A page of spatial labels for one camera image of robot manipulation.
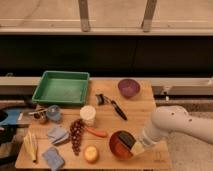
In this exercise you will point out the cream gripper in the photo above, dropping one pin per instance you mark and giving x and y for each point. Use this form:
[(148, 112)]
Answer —
[(137, 148)]

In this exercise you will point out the black eraser block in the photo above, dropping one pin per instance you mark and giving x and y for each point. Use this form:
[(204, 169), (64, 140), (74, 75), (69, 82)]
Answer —
[(127, 139)]

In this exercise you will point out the red bowl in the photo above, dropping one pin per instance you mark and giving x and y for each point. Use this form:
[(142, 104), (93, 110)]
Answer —
[(118, 148)]

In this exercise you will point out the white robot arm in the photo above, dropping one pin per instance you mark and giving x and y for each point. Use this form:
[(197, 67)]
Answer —
[(167, 119)]

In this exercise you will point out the purple bowl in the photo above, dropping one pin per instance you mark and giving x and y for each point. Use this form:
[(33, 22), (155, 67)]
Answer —
[(128, 87)]

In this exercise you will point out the orange carrot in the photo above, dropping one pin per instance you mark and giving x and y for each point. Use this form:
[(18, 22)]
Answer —
[(95, 132)]

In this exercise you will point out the yellow apple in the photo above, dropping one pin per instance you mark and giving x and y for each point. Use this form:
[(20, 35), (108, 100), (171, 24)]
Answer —
[(91, 154)]

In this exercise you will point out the white cup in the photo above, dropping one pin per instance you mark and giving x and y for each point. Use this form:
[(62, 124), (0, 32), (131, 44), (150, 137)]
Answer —
[(88, 114)]

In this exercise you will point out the dark grape bunch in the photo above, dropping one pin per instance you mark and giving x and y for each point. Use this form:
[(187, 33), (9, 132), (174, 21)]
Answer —
[(76, 133)]

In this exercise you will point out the blue folded cloth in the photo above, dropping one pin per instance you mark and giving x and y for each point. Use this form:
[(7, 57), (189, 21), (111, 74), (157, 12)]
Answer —
[(57, 134)]

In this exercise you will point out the blue sponge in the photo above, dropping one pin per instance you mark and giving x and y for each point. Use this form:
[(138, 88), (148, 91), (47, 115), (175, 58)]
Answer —
[(53, 159)]

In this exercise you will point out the blue glass cup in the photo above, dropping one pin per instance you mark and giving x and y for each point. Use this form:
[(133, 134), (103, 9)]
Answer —
[(53, 113)]

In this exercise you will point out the small brown toy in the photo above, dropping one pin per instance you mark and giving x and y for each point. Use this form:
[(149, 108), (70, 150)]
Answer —
[(39, 115)]

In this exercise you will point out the green plastic tray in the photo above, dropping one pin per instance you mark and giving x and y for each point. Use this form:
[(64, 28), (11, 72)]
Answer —
[(62, 88)]

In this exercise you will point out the blue device at left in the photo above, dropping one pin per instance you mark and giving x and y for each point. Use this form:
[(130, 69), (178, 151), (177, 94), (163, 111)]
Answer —
[(13, 116)]

